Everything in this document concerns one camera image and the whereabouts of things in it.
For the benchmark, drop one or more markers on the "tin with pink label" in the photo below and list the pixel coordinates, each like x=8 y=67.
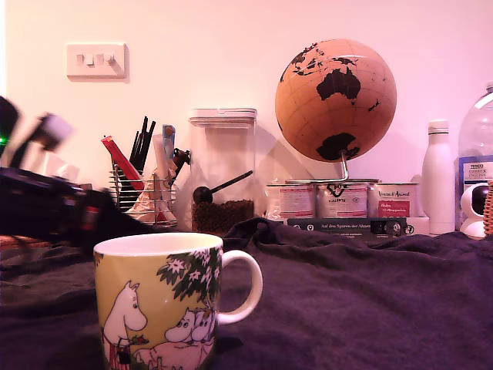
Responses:
x=292 y=200

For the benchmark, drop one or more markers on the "white tissue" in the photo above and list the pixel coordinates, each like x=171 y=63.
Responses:
x=63 y=167

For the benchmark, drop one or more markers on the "clear jar with white lid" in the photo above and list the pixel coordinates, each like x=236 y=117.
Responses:
x=222 y=154

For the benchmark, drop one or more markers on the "wicker basket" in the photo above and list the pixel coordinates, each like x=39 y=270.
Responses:
x=489 y=208

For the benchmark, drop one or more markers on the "coffee beans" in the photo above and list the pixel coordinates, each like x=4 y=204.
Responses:
x=226 y=216

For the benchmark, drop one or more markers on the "large clear water bottle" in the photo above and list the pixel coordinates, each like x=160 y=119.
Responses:
x=477 y=127

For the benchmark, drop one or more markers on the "small white round camera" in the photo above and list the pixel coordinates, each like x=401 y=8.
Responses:
x=471 y=200

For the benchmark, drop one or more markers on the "cork globe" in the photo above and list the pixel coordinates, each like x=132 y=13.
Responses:
x=334 y=123

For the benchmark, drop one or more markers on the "white metal bottle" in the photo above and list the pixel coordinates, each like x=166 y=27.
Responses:
x=438 y=173

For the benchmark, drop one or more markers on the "red packet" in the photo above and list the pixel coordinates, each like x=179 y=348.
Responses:
x=122 y=162

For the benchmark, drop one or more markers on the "white paper sachet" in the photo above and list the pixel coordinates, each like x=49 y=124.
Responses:
x=160 y=154

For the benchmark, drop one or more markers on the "tin with script lettering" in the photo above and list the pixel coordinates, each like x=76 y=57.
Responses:
x=394 y=200

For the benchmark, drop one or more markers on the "black chopstick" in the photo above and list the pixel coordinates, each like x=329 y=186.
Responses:
x=134 y=148
x=148 y=140
x=141 y=142

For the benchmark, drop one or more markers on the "white wall switch plate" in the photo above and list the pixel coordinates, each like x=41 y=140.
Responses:
x=97 y=70

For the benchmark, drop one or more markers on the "cartoon print ceramic mug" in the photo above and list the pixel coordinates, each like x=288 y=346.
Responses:
x=152 y=293

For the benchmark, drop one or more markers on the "tin with black logo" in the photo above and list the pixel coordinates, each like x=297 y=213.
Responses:
x=342 y=202

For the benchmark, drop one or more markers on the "metal globe stand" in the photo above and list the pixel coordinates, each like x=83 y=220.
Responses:
x=344 y=169

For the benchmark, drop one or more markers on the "dark green book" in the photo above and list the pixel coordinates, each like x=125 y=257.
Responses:
x=330 y=227

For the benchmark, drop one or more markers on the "crumpled white paper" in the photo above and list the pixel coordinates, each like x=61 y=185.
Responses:
x=152 y=200

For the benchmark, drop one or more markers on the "dark blue cloth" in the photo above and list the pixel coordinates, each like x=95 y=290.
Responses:
x=346 y=300

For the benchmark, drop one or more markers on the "black coffee scoop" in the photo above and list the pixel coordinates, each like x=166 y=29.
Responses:
x=202 y=195

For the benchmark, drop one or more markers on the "blue and orange packet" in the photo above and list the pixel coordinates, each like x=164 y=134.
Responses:
x=168 y=140

